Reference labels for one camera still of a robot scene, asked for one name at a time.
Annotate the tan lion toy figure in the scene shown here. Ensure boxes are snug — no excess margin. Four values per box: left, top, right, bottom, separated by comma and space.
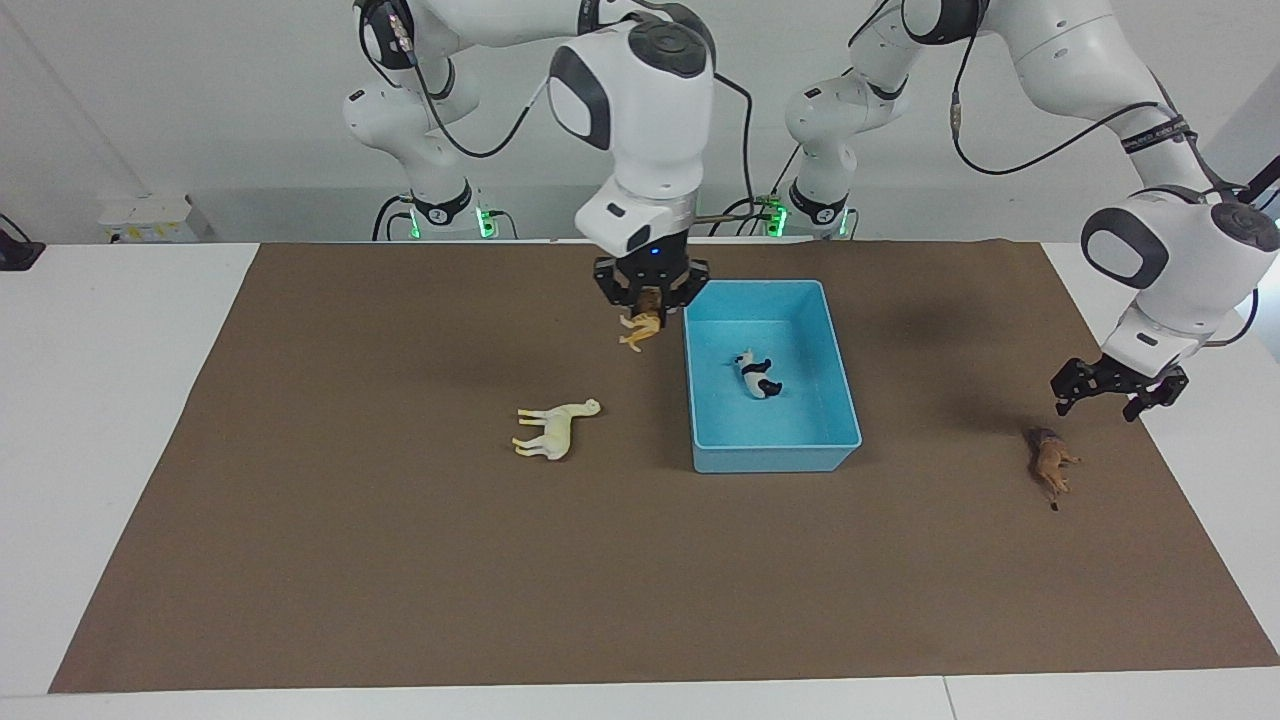
618, 288, 666, 353

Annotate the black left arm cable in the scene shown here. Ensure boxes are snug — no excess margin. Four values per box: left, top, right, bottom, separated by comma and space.
850, 0, 1263, 346

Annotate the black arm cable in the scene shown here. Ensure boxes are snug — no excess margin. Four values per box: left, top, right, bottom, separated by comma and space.
850, 0, 1263, 346
355, 0, 761, 241

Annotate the black bar mount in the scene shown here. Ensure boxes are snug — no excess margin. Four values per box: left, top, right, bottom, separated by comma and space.
1238, 155, 1280, 207

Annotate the brown lion toy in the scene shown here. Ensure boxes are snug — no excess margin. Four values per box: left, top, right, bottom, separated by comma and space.
1025, 427, 1083, 511

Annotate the black clamp mount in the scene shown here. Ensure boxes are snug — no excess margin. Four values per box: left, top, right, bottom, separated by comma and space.
0, 213, 46, 273

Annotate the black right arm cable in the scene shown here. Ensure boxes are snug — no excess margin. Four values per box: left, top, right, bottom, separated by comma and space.
355, 0, 761, 241

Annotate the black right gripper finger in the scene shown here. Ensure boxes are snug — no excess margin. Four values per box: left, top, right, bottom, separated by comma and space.
595, 258, 641, 309
665, 262, 711, 316

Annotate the brown table mat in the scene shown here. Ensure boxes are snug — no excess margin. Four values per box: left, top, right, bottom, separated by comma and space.
48, 240, 1280, 694

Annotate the light blue storage box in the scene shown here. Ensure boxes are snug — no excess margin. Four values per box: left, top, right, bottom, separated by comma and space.
682, 279, 863, 475

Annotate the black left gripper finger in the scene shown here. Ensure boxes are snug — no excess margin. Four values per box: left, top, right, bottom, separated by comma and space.
1050, 357, 1101, 418
1124, 372, 1191, 423

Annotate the black and white panda toy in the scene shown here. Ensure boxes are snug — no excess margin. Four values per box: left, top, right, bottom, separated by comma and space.
733, 349, 784, 400

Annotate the black strap on left arm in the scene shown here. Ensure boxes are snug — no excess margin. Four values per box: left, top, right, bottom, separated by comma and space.
1120, 116, 1193, 153

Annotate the white box by wall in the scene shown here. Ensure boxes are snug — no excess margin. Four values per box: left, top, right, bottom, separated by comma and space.
98, 195, 193, 244

